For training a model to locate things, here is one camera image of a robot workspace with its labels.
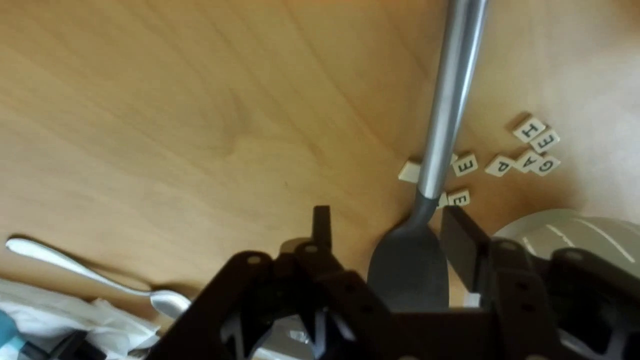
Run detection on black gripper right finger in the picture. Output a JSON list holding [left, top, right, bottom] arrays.
[[441, 205, 554, 360]]

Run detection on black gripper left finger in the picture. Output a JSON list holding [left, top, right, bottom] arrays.
[[146, 204, 336, 360]]

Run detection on grey spatula with metal handle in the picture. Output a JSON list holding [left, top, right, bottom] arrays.
[[367, 0, 489, 314]]

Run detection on white plastic bowl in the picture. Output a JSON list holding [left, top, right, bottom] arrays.
[[494, 207, 640, 266]]

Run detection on silver metal spoon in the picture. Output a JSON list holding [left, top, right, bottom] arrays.
[[6, 236, 191, 318]]

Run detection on scattered letter tiles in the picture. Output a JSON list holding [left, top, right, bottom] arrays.
[[398, 116, 562, 207]]

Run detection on white crumpled paper towel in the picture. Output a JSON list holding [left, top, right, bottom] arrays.
[[0, 280, 160, 360]]

